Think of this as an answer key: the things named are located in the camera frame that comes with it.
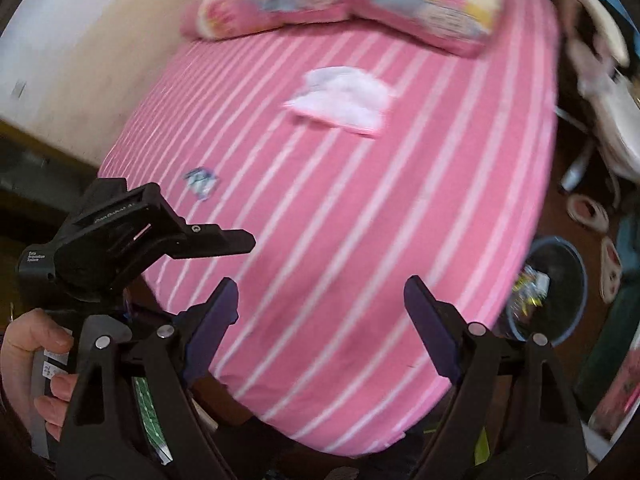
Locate blue white tissue pack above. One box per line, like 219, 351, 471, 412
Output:
183, 167, 219, 200

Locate white pink frilly cloth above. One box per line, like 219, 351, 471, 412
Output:
283, 66, 397, 136

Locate black trash bin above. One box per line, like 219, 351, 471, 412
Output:
502, 236, 588, 346

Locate person left hand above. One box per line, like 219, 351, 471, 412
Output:
1, 309, 78, 441

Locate pink slipper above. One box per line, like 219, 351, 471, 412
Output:
600, 236, 623, 304
566, 194, 610, 234

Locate pink white striped bed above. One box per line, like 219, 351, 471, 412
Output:
100, 0, 559, 456

